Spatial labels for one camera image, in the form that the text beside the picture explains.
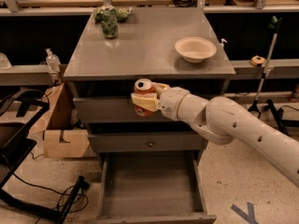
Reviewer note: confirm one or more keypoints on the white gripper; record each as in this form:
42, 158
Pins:
170, 102

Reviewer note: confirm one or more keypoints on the orange soda can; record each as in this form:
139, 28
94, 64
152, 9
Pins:
143, 86

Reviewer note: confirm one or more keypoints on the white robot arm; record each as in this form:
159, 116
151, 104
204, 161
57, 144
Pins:
219, 120

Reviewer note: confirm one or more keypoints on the grey middle drawer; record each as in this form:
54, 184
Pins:
126, 142

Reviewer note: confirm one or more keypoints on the grey drawer cabinet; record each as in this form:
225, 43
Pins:
145, 47

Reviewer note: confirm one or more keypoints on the grey top drawer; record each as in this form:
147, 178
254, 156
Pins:
108, 109

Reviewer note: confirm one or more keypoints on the grey open bottom drawer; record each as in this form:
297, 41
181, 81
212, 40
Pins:
160, 187

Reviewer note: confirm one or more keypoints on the white paper bowl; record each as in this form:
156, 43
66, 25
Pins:
195, 49

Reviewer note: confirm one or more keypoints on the white pump bottle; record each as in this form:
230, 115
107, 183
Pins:
223, 43

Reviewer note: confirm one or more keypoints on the green chip bag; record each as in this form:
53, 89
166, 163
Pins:
122, 13

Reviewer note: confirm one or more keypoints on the cardboard box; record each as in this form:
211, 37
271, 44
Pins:
57, 127

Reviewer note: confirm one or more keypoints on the clear plastic bottle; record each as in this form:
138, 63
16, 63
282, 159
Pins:
52, 61

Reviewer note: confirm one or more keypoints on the black bar on floor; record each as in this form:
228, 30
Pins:
281, 123

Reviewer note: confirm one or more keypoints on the black metal stand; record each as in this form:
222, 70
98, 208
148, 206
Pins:
15, 147

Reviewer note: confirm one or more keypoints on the reacher grabber tool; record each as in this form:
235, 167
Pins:
274, 25

